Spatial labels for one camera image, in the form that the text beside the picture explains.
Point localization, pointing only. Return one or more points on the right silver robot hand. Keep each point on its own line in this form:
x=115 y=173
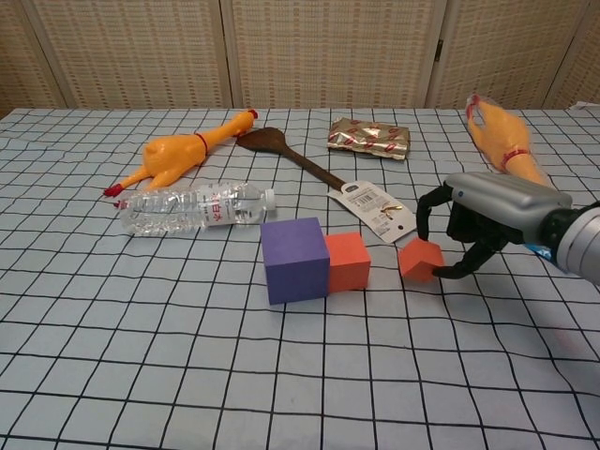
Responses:
x=506 y=201

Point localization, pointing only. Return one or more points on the small orange foam cube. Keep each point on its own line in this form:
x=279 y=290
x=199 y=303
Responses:
x=417 y=262

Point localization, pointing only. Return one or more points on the large orange foam cube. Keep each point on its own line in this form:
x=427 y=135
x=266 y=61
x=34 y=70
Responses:
x=347 y=267

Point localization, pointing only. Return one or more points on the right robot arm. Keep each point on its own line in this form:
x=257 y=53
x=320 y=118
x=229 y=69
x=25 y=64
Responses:
x=581 y=244

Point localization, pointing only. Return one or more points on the blue printed package card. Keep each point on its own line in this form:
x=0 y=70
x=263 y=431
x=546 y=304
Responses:
x=541 y=251

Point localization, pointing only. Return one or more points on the bagged yellow rubber chicken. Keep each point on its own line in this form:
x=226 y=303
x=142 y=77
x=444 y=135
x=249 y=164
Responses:
x=504 y=136

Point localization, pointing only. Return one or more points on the white paper spatula tag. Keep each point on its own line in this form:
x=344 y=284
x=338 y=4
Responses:
x=375 y=206

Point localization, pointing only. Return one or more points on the gold foil snack packet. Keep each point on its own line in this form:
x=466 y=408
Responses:
x=370 y=138

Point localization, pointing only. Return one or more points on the metal screen hinge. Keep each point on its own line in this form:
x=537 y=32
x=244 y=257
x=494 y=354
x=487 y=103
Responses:
x=439 y=50

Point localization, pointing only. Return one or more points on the purple foam cube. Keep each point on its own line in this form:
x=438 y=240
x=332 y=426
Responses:
x=293 y=267

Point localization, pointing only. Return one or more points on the beige woven folding screen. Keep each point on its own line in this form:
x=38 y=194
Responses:
x=328 y=51

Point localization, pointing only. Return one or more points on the dark wooden spatula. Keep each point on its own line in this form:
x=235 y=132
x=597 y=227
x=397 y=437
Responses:
x=262 y=139

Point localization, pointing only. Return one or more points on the clear plastic water bottle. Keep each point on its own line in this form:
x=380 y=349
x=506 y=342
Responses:
x=187 y=211

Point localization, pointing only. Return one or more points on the bare yellow rubber chicken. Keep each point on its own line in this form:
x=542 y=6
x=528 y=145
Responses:
x=173 y=154

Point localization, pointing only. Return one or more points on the checkered light blue tablecloth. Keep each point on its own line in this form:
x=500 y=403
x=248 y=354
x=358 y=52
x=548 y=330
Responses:
x=140 y=351

